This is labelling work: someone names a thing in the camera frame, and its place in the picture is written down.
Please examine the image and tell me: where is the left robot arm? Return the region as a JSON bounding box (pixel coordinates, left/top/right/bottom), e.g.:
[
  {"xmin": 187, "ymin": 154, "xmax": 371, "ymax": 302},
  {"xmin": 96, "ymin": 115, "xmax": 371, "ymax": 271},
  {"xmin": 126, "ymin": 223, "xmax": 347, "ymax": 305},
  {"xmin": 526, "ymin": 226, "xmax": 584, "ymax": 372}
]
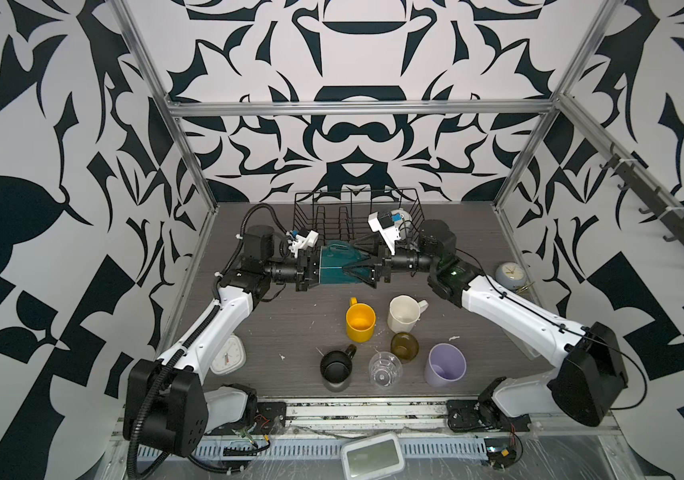
[{"xmin": 123, "ymin": 204, "xmax": 320, "ymax": 479}]

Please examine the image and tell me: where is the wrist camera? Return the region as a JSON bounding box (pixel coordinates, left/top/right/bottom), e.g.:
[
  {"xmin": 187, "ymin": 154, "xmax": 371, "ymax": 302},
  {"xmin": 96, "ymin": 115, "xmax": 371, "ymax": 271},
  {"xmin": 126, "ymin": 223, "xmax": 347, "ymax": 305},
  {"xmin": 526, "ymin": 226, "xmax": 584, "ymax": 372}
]
[
  {"xmin": 288, "ymin": 229, "xmax": 319, "ymax": 258},
  {"xmin": 368, "ymin": 211, "xmax": 401, "ymax": 254}
]

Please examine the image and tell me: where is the black wire dish rack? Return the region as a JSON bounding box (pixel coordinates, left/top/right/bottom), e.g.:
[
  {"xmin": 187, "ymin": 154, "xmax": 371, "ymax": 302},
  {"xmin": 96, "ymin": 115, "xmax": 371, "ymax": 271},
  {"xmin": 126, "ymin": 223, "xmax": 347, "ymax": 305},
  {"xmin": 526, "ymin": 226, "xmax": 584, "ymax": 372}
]
[{"xmin": 293, "ymin": 186, "xmax": 425, "ymax": 248}]

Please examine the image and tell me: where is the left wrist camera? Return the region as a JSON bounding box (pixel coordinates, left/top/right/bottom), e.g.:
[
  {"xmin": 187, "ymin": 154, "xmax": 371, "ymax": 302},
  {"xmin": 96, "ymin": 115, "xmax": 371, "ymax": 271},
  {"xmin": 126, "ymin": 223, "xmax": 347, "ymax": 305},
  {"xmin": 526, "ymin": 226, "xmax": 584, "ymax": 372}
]
[{"xmin": 288, "ymin": 229, "xmax": 319, "ymax": 258}]

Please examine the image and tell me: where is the yellow mug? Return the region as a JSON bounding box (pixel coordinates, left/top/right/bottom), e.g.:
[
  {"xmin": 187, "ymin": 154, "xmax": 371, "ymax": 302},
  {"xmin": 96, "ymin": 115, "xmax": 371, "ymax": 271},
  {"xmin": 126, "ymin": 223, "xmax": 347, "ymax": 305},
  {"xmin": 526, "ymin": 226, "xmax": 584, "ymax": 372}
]
[{"xmin": 345, "ymin": 297, "xmax": 377, "ymax": 343}]

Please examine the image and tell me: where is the cream white mug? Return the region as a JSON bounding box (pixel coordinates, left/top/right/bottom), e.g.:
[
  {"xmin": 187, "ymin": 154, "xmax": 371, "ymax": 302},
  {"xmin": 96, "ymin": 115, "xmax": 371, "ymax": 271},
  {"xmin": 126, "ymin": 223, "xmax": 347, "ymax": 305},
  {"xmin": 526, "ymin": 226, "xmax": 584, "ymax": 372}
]
[{"xmin": 387, "ymin": 295, "xmax": 429, "ymax": 333}]

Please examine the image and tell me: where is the lilac plastic cup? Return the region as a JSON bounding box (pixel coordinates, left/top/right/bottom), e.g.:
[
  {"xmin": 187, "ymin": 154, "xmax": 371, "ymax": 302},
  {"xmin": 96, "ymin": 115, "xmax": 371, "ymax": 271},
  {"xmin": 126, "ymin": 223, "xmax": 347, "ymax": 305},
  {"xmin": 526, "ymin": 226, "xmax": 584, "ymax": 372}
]
[{"xmin": 424, "ymin": 343, "xmax": 467, "ymax": 388}]

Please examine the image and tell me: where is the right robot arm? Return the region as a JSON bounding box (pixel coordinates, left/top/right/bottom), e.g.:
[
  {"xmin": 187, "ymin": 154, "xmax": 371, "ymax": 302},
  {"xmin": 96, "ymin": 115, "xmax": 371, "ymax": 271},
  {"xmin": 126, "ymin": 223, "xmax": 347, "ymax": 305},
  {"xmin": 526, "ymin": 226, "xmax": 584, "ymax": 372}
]
[{"xmin": 342, "ymin": 220, "xmax": 628, "ymax": 427}]

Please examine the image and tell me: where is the white mug red inside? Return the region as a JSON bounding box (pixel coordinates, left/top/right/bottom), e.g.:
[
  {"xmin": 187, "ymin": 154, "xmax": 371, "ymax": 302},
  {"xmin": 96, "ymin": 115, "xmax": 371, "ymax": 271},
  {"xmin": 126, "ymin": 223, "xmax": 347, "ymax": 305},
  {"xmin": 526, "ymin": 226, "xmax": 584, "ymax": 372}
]
[{"xmin": 391, "ymin": 208, "xmax": 413, "ymax": 234}]

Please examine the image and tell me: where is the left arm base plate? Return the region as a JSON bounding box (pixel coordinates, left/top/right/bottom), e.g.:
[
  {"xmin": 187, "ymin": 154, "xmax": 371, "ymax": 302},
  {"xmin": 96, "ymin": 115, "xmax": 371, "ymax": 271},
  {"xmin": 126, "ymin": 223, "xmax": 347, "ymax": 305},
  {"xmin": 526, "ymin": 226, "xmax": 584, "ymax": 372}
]
[{"xmin": 244, "ymin": 401, "xmax": 287, "ymax": 435}]

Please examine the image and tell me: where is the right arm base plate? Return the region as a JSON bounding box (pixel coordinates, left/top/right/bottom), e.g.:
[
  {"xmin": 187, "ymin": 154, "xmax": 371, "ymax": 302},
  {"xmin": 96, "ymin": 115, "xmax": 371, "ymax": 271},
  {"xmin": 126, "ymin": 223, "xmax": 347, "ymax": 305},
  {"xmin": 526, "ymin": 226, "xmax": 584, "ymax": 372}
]
[{"xmin": 446, "ymin": 399, "xmax": 531, "ymax": 433}]

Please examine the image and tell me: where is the olive glass cup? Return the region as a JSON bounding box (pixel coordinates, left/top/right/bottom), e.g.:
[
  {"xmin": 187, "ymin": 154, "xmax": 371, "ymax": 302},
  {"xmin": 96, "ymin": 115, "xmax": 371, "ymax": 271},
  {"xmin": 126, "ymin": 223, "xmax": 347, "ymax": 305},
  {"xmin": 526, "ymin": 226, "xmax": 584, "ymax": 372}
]
[{"xmin": 390, "ymin": 332, "xmax": 420, "ymax": 363}]

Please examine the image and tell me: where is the small circuit board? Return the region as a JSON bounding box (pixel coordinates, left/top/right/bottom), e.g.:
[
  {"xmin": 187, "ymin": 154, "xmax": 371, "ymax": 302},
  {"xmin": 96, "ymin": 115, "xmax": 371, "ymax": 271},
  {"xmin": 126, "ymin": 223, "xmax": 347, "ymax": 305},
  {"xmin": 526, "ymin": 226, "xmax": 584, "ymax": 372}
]
[{"xmin": 484, "ymin": 435, "xmax": 524, "ymax": 471}]

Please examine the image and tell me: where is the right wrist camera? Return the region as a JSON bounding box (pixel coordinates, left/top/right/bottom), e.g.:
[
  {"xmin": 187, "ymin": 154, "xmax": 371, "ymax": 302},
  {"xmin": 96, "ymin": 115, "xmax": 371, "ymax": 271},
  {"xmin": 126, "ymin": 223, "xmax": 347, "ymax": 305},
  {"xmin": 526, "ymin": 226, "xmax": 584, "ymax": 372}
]
[{"xmin": 368, "ymin": 211, "xmax": 401, "ymax": 254}]

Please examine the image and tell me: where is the dark green mug white inside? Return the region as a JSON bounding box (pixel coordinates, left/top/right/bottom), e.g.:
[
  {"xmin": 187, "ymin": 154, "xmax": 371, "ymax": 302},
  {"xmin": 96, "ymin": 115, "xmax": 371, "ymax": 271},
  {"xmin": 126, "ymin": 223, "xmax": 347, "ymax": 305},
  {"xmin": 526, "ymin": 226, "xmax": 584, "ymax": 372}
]
[{"xmin": 318, "ymin": 240, "xmax": 371, "ymax": 285}]

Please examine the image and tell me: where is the round grey alarm clock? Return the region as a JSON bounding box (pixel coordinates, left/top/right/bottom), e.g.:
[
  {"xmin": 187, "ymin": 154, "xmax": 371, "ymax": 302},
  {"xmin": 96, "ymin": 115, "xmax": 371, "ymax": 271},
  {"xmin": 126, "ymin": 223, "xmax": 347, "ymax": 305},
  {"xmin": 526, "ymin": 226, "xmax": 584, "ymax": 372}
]
[{"xmin": 494, "ymin": 261, "xmax": 528, "ymax": 291}]

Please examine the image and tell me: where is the black wall hook rail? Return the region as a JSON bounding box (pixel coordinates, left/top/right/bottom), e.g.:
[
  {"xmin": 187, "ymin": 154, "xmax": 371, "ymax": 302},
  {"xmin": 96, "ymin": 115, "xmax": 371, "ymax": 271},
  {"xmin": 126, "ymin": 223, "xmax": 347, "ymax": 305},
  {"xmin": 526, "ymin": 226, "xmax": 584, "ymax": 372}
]
[{"xmin": 598, "ymin": 142, "xmax": 684, "ymax": 276}]

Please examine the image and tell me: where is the clear glass cup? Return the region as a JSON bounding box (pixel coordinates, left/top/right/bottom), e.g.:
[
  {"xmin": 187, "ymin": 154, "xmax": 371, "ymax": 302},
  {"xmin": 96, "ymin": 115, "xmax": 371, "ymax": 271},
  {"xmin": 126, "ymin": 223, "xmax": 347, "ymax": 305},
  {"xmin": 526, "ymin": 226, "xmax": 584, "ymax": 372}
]
[{"xmin": 369, "ymin": 352, "xmax": 403, "ymax": 389}]

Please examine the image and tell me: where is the square white clock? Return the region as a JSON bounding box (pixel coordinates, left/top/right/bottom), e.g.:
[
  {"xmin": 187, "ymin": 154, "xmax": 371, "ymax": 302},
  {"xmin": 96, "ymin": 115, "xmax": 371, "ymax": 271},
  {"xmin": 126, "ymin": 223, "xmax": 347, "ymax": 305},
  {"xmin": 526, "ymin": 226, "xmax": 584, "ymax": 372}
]
[{"xmin": 210, "ymin": 334, "xmax": 247, "ymax": 376}]

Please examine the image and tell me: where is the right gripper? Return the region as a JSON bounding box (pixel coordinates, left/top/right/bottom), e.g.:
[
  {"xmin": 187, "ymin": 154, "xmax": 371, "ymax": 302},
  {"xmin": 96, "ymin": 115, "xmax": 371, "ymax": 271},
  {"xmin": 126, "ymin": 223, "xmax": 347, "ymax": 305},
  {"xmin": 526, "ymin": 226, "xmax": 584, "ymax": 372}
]
[{"xmin": 348, "ymin": 230, "xmax": 443, "ymax": 292}]

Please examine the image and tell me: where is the black mug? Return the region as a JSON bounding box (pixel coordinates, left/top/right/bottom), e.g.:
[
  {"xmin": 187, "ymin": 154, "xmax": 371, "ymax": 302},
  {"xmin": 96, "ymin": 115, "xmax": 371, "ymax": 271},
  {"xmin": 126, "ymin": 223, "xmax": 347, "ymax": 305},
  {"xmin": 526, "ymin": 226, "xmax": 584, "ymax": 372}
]
[{"xmin": 319, "ymin": 344, "xmax": 357, "ymax": 393}]

